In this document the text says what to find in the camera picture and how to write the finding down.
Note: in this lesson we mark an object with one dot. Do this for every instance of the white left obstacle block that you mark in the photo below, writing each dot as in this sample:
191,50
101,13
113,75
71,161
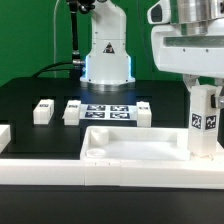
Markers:
5,136

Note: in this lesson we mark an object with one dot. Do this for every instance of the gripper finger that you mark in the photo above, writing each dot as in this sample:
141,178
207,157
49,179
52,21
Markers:
217,100

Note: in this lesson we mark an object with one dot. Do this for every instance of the white desk tabletop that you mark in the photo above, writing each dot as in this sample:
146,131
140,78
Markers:
147,157

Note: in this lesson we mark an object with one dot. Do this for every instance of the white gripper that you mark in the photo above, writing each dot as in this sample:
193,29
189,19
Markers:
188,38

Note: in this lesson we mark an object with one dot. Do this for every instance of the black camera pole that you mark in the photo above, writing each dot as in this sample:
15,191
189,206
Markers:
83,6

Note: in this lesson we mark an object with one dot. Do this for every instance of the fiducial marker sheet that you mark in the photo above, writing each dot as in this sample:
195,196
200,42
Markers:
108,112

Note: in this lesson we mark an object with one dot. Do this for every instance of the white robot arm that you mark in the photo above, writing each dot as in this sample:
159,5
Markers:
108,64

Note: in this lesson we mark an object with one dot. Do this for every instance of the white front obstacle bar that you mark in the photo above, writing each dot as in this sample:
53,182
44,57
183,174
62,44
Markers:
41,171

